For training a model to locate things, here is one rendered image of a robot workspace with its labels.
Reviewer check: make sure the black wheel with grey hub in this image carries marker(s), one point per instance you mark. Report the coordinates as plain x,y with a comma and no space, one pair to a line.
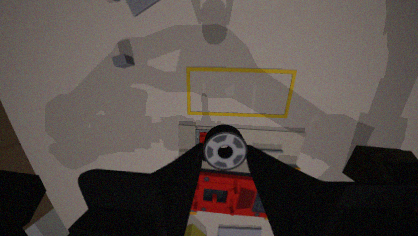
224,158

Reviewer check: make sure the yellow rectangular outline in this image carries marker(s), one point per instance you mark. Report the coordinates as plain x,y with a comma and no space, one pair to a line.
245,71

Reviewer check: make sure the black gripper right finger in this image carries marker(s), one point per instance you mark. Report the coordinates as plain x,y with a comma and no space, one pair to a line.
298,204

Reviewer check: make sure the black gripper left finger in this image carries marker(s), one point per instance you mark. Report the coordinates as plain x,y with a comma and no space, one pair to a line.
167,193

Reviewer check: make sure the yellow rectangular block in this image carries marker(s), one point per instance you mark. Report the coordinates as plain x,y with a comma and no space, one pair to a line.
192,230

